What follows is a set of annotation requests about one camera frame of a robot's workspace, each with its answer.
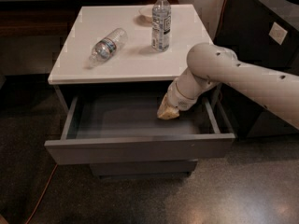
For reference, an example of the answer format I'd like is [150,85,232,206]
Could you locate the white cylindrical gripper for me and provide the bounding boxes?
[157,79,197,120]

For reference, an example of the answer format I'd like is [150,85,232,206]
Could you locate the grey top drawer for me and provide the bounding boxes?
[45,92,235,165]

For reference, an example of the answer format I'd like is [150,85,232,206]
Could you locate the grey drawer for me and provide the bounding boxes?
[45,92,235,165]
[90,160,197,176]

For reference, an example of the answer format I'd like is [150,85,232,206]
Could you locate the clear water bottle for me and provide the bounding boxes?
[151,0,171,51]
[90,28,128,63]

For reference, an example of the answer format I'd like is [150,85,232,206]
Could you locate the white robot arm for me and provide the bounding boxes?
[157,43,299,129]

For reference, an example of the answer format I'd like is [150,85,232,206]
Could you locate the grey bottom drawer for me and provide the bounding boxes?
[90,160,197,176]

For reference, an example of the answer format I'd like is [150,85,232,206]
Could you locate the grey drawer cabinet white top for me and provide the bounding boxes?
[48,4,231,181]

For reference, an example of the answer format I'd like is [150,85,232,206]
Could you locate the standing clear water bottle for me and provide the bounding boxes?
[151,0,171,51]

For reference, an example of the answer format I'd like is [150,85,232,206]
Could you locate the small white bowl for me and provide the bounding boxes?
[139,5,153,22]

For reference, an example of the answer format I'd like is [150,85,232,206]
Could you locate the black cabinet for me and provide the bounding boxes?
[214,0,299,138]

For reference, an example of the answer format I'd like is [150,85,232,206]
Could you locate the dark wooden bench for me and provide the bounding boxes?
[0,0,179,38]

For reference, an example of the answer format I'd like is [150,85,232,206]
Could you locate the orange cable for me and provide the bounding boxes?
[23,0,239,224]

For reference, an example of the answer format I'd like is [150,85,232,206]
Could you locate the white wall plate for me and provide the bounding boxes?
[269,22,288,45]

